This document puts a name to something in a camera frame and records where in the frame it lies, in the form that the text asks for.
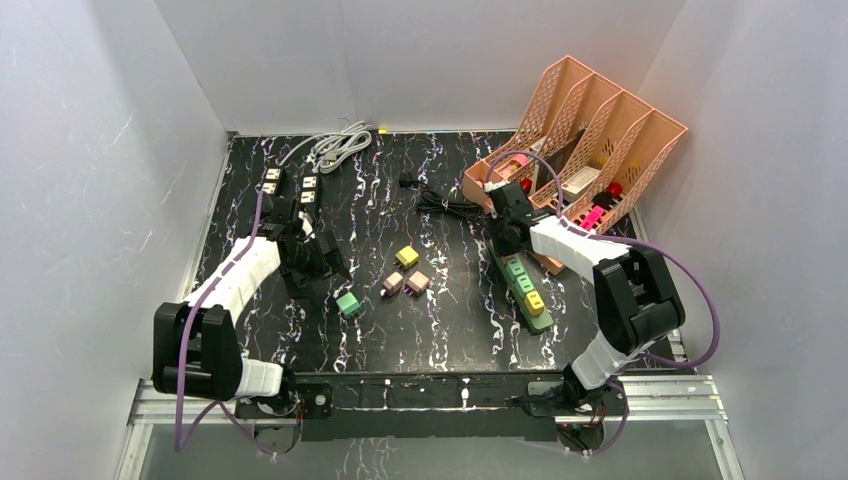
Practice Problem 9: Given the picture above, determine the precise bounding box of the green plug adapter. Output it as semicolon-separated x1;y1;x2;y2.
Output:
514;274;535;299
504;257;526;281

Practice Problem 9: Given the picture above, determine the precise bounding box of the black power strip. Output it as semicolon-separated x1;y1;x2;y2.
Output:
297;174;322;234
260;167;287;214

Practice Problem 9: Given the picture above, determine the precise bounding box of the pink plug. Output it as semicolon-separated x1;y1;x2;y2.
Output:
380;272;405;297

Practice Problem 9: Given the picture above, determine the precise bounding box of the yellow plug adapter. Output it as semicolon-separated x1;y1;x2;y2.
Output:
395;245;420;270

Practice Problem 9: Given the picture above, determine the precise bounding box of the green power strip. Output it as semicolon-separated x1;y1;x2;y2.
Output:
486;240;554;334

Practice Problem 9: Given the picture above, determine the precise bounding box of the pink plug adapter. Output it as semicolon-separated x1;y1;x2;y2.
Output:
404;271;431;298

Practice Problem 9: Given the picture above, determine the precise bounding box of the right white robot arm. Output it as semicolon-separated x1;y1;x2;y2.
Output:
485;182;685;414

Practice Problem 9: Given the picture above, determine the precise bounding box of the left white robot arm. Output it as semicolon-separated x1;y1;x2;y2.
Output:
152;194;350;416

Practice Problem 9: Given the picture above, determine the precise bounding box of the orange plastic desk organizer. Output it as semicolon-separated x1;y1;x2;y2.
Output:
462;56;688;234

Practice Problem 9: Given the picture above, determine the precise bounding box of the black coiled cable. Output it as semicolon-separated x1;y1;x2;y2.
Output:
398;171;492;227

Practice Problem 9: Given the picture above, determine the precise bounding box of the grey cable of middle strip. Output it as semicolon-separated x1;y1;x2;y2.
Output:
311;129;374;175

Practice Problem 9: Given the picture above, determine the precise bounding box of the grey cable of strip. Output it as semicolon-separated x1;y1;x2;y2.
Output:
311;129;374;175
276;121;367;168

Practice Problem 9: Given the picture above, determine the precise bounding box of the grey cable of left strip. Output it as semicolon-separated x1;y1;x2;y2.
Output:
276;121;367;168

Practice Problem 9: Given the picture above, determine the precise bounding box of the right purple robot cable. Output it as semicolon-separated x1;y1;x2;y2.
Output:
483;150;721;457

